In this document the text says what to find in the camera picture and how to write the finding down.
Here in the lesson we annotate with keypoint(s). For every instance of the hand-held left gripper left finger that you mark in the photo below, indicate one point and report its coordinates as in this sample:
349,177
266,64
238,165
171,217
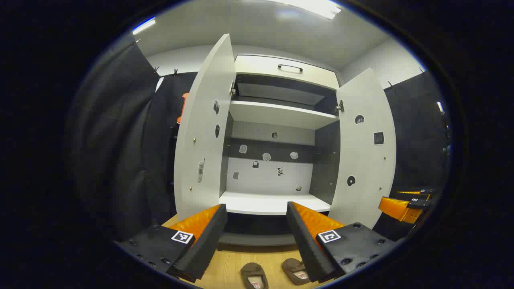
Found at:
204,245

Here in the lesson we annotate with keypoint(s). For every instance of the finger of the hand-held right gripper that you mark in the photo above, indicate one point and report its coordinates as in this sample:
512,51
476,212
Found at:
417,192
395,208

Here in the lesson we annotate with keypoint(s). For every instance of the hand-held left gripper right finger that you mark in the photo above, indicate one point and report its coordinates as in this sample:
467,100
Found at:
305,245

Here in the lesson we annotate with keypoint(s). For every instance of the brown fuzzy slipper shoe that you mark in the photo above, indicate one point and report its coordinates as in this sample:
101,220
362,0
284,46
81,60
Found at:
296,272
253,275

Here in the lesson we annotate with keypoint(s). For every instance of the white shoe cabinet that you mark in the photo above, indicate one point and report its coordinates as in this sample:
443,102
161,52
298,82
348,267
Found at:
269,202

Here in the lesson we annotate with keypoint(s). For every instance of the white cabinet door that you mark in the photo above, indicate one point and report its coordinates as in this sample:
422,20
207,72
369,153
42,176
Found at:
204,120
367,160

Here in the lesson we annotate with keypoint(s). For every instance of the metal door hinge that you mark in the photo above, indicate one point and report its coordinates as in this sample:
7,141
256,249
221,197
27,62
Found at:
340,106
232,88

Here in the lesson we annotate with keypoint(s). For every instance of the white cabinet shelf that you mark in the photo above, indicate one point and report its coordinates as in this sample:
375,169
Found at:
277,114

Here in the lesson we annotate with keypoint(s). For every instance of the white cabinet drawer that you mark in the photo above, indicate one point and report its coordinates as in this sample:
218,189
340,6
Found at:
261,70

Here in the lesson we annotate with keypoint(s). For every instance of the black backdrop cloth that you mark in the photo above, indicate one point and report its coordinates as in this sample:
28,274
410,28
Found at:
417,140
120,140

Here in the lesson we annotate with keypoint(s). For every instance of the wide ceiling light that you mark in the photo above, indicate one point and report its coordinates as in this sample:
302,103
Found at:
313,7

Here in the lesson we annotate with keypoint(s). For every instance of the narrow ceiling light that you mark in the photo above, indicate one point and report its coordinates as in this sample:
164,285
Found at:
143,25

